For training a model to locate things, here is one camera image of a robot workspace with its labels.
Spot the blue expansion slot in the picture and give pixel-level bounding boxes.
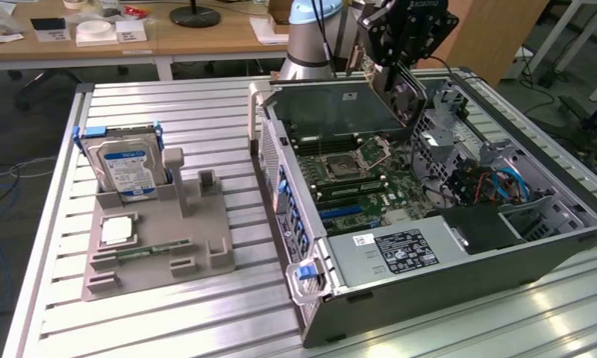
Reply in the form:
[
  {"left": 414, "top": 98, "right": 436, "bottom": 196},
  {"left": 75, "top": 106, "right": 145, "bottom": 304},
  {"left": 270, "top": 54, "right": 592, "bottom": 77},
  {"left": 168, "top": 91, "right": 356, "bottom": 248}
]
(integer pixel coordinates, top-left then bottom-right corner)
[{"left": 320, "top": 206, "right": 359, "bottom": 220}]

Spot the black office chair base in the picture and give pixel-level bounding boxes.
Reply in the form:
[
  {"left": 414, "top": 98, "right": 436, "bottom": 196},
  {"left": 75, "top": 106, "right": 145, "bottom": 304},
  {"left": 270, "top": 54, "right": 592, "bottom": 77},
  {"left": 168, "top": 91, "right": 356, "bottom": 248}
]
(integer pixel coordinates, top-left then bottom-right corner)
[{"left": 9, "top": 69, "right": 131, "bottom": 111}]

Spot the dark grey open PC case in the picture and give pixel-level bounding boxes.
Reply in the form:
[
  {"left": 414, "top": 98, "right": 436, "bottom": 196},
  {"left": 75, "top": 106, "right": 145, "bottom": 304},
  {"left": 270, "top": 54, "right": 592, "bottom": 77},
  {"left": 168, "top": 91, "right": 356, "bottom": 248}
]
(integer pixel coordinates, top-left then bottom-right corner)
[{"left": 248, "top": 70, "right": 597, "bottom": 350}]

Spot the CPU socket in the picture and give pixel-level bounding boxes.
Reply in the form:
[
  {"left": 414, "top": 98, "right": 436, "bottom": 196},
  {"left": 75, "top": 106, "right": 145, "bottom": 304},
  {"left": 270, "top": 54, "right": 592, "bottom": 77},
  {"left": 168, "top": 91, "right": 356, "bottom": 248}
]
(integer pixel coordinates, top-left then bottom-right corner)
[{"left": 326, "top": 153, "right": 363, "bottom": 182}]

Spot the white labelled box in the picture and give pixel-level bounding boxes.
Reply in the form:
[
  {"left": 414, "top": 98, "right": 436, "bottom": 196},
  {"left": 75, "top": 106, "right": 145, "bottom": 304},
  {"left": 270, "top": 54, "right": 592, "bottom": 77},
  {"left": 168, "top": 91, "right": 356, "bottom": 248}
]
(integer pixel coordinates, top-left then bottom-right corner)
[{"left": 113, "top": 20, "right": 149, "bottom": 43}]

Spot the white paper stack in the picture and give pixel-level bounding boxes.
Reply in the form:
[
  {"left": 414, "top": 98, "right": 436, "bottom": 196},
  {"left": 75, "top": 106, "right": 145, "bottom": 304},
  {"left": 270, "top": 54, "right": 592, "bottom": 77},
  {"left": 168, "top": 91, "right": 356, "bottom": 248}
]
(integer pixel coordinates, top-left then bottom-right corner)
[{"left": 250, "top": 16, "right": 291, "bottom": 45}]

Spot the hard disk blue carrier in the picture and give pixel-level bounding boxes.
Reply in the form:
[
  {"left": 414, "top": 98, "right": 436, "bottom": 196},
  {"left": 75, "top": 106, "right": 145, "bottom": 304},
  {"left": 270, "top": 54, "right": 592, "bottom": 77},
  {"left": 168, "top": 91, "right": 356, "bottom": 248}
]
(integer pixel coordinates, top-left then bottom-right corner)
[{"left": 73, "top": 125, "right": 173, "bottom": 204}]

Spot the wooden cabinet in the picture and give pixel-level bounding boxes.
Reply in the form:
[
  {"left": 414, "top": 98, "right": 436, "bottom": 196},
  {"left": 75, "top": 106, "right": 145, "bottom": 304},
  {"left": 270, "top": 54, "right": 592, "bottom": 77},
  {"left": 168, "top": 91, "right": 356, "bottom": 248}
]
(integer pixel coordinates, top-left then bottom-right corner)
[{"left": 427, "top": 0, "right": 552, "bottom": 87}]

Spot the black and white small box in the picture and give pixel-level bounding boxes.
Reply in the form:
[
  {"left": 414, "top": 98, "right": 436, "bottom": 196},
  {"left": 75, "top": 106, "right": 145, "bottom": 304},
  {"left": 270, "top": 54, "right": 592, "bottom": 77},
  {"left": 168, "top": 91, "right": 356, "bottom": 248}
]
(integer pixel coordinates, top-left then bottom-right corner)
[{"left": 29, "top": 17, "right": 72, "bottom": 43}]

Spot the small cardboard box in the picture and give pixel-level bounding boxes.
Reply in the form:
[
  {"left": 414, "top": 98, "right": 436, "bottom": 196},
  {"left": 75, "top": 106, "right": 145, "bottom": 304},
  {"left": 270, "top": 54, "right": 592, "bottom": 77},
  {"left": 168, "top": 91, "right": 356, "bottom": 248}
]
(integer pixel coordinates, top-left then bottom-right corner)
[{"left": 268, "top": 0, "right": 295, "bottom": 25}]

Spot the silver chipset heatsink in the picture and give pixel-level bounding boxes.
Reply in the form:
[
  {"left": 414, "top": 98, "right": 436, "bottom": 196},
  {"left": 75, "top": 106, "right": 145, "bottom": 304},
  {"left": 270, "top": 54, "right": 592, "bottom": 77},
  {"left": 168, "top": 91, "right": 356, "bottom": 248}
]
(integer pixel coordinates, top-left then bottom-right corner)
[{"left": 386, "top": 207, "right": 415, "bottom": 225}]

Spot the silver CPU chip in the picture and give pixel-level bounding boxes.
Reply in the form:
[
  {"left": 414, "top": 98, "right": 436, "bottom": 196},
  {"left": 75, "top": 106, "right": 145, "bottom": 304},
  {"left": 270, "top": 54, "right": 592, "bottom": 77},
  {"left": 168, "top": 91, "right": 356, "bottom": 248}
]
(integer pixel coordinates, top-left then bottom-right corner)
[{"left": 100, "top": 219, "right": 135, "bottom": 247}]

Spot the perforated metal drive cage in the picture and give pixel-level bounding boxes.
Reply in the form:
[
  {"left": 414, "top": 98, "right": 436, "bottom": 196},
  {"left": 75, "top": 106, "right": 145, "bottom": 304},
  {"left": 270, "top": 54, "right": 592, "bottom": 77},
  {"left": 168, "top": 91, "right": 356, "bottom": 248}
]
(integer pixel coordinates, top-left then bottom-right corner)
[{"left": 411, "top": 80, "right": 479, "bottom": 183}]

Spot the silver socket cover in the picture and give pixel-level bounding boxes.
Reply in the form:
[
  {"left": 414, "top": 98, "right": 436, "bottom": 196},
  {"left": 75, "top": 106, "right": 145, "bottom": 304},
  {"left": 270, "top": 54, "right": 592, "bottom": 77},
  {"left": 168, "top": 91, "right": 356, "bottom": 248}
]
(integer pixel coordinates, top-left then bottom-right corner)
[{"left": 356, "top": 134, "right": 394, "bottom": 165}]

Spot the grey power supply unit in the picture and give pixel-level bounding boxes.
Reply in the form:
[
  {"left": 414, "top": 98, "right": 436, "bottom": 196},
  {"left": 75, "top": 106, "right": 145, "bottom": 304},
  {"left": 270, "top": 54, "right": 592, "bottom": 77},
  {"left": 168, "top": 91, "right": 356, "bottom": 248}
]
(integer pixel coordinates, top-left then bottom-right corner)
[{"left": 327, "top": 216, "right": 472, "bottom": 291}]

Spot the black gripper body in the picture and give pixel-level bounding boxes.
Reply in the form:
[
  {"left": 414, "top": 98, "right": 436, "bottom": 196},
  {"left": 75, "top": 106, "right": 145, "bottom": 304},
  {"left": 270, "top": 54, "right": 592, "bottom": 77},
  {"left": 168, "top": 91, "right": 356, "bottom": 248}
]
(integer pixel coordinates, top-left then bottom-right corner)
[{"left": 391, "top": 0, "right": 455, "bottom": 24}]

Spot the grey parts rack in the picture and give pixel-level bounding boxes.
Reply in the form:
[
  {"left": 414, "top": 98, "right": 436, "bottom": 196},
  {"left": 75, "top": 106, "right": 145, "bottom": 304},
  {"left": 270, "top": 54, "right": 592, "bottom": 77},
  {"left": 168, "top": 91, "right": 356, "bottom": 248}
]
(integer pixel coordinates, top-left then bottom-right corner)
[{"left": 81, "top": 147, "right": 238, "bottom": 303}]

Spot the silver metal disk bay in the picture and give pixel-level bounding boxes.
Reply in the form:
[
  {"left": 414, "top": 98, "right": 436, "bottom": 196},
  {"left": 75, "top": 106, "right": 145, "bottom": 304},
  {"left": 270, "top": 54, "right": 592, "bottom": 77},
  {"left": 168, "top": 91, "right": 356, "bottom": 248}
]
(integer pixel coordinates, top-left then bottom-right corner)
[{"left": 498, "top": 192, "right": 587, "bottom": 243}]

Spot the blue case release latch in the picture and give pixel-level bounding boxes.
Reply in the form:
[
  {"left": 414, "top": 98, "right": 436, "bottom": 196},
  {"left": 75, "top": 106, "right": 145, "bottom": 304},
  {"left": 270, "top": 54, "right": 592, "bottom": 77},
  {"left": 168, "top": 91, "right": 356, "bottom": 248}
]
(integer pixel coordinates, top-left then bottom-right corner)
[{"left": 296, "top": 263, "right": 324, "bottom": 281}]

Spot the blue data wire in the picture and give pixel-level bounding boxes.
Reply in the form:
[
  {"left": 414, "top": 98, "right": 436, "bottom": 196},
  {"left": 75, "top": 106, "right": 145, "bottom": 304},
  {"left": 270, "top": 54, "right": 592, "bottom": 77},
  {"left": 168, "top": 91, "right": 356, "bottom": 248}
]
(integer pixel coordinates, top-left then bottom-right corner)
[{"left": 492, "top": 167, "right": 532, "bottom": 205}]

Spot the black round lamp base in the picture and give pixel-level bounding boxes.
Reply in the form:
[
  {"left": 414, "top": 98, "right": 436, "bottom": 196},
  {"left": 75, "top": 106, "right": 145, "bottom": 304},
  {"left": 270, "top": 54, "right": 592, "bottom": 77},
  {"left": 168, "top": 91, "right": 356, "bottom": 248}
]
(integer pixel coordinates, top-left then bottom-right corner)
[{"left": 168, "top": 5, "right": 223, "bottom": 29}]

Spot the wooden desk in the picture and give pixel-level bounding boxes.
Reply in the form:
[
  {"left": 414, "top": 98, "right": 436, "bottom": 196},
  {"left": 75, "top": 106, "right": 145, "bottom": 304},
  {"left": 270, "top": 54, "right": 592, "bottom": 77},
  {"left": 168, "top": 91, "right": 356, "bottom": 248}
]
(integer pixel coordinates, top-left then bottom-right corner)
[{"left": 0, "top": 0, "right": 430, "bottom": 72}]

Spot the white box with round bowl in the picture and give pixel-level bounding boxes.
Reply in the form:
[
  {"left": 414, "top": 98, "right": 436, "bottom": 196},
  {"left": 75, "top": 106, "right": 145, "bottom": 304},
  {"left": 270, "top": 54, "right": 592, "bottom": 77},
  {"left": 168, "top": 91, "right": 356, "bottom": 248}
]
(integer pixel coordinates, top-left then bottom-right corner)
[{"left": 75, "top": 20, "right": 120, "bottom": 48}]

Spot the white desk frame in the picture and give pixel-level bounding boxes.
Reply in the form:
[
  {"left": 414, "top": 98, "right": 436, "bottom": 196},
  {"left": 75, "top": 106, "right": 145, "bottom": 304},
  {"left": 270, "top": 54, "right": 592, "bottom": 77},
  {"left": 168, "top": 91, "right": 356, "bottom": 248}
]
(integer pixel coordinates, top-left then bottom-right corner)
[{"left": 524, "top": 0, "right": 597, "bottom": 101}]

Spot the green RAM stick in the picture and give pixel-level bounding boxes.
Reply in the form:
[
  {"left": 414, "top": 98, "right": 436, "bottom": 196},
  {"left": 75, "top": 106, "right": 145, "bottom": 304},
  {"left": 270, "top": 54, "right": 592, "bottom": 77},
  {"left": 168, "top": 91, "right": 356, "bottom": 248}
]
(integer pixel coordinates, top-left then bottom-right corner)
[{"left": 116, "top": 240, "right": 193, "bottom": 260}]

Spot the black floor equipment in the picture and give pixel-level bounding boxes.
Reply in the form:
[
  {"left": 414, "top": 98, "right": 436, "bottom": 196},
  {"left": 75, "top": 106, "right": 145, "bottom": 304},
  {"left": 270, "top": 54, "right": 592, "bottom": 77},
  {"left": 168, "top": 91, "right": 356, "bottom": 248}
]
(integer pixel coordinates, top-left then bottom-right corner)
[{"left": 556, "top": 95, "right": 597, "bottom": 169}]

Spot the green motherboard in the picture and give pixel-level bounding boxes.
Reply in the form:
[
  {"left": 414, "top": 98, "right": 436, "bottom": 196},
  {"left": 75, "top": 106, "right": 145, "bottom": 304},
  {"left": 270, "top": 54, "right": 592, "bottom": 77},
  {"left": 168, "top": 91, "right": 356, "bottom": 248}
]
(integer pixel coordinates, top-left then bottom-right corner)
[{"left": 286, "top": 126, "right": 450, "bottom": 238}]

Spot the black expansion slot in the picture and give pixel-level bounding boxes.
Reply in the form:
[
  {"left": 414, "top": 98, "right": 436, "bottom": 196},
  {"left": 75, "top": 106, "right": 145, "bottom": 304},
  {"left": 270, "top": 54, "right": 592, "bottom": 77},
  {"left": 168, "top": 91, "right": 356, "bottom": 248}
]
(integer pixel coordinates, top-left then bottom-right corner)
[{"left": 316, "top": 199, "right": 355, "bottom": 212}]

